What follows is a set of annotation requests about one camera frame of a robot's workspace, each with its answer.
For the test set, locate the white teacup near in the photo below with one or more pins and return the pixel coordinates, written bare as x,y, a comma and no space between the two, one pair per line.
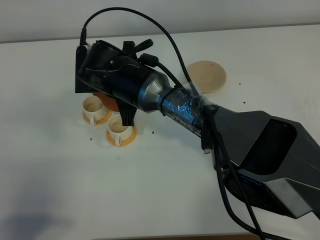
116,133

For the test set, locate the brown clay teapot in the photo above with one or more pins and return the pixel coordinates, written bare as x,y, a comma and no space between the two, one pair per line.
107,101

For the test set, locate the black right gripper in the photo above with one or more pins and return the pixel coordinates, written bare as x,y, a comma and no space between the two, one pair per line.
107,69

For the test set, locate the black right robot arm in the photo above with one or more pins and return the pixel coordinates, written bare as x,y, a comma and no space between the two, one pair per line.
276,159

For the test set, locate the white teacup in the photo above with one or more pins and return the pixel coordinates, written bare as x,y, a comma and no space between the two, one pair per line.
94,110
116,133

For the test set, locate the orange saucer near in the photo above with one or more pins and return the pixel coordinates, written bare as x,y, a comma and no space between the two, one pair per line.
124,143

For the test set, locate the orange saucer far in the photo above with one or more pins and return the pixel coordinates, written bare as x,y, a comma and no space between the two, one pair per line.
98,122

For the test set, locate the beige round teapot coaster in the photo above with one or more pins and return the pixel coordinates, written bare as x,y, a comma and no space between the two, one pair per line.
207,75

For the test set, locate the orange saucer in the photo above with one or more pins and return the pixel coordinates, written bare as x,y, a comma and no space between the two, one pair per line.
98,122
124,143

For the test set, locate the white teacup far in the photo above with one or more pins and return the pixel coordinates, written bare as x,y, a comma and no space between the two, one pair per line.
94,110

